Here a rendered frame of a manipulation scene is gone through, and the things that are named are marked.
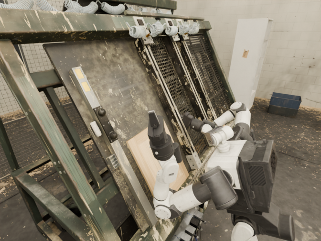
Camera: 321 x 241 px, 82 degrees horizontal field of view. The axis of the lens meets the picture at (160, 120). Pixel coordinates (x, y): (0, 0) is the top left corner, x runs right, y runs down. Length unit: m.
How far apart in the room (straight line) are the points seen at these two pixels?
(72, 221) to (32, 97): 0.86
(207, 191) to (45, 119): 0.73
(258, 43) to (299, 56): 1.63
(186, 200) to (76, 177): 0.49
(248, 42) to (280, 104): 1.65
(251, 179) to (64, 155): 0.81
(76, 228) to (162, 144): 0.91
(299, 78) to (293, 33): 1.12
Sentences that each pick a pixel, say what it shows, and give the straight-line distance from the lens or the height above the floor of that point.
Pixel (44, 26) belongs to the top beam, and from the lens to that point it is 1.02.
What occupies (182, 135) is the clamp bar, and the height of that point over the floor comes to 1.17.
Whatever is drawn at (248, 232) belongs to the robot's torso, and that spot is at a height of 0.97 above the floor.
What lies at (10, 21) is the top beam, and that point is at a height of 1.92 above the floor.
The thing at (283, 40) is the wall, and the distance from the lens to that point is 6.01.
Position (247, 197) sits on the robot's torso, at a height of 1.21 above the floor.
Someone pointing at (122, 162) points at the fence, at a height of 1.25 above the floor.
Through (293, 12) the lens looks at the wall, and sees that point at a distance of 6.01.
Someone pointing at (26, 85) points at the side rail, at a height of 1.69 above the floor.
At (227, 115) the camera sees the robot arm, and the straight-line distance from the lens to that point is 1.39.
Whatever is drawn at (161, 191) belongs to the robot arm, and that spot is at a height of 1.24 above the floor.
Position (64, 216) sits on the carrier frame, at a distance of 1.50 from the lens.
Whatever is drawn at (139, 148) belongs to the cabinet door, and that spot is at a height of 1.24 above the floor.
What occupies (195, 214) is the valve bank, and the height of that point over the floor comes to 0.76.
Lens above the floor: 1.90
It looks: 27 degrees down
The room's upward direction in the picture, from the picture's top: straight up
